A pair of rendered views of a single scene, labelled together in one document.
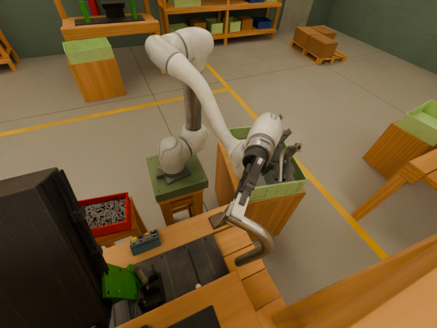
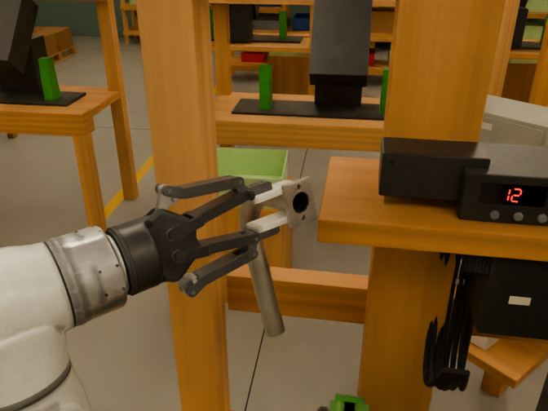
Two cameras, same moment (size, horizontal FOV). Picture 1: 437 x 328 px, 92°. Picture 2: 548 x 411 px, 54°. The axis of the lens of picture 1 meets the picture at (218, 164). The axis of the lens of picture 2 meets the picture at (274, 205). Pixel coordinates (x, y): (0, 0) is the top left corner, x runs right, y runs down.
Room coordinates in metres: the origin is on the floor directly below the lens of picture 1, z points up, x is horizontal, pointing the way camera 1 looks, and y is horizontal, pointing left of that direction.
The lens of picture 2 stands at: (0.73, 0.29, 1.92)
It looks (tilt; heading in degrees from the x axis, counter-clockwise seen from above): 27 degrees down; 216
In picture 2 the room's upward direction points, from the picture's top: straight up
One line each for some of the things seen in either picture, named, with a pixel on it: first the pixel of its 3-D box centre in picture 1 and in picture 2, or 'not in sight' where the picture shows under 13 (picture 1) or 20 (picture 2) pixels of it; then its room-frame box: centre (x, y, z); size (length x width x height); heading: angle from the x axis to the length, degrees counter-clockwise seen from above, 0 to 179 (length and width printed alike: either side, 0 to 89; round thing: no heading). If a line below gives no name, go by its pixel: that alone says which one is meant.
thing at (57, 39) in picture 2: not in sight; (34, 46); (-4.13, -8.07, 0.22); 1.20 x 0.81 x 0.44; 31
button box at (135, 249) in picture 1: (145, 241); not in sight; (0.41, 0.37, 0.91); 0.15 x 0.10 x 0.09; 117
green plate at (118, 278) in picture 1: (111, 286); not in sight; (0.15, 0.36, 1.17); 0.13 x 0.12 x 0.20; 117
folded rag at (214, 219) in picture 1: (218, 220); not in sight; (0.57, -0.02, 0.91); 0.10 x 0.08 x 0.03; 119
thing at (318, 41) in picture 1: (318, 43); not in sight; (5.81, -2.28, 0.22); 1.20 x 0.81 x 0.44; 23
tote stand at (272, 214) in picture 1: (250, 191); not in sight; (1.15, -0.32, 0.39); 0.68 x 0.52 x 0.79; 17
